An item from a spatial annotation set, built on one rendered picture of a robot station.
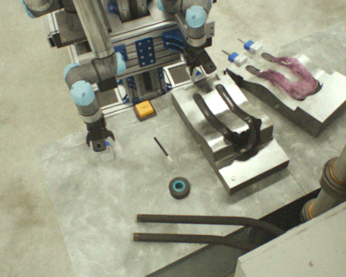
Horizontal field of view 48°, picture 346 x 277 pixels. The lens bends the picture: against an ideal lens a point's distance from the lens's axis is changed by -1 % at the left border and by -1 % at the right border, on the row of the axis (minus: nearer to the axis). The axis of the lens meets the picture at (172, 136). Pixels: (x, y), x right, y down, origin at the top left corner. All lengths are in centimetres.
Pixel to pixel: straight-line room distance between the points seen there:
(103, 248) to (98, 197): 21
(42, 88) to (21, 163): 66
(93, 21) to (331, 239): 99
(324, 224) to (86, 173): 107
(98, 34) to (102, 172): 56
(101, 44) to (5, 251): 154
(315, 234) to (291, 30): 269
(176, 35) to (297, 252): 136
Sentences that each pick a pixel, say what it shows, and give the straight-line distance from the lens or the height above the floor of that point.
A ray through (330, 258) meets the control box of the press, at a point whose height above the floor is 147.
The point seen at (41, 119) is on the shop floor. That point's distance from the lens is 294.
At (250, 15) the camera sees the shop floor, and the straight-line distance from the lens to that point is 344.
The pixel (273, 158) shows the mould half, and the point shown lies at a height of 86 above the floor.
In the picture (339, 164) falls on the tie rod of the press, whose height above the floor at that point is 135.
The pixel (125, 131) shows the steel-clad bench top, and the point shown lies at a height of 80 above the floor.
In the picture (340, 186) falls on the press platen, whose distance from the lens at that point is 103.
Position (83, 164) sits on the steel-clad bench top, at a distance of 165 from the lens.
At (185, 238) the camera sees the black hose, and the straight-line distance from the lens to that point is 138.
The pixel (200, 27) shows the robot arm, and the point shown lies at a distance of 157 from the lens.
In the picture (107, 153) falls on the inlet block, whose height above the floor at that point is 85.
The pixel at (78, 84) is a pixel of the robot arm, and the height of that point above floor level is 121.
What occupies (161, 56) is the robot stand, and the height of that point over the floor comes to 75.
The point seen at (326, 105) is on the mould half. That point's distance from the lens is 166.
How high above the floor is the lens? 217
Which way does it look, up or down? 56 degrees down
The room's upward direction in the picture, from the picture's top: 8 degrees counter-clockwise
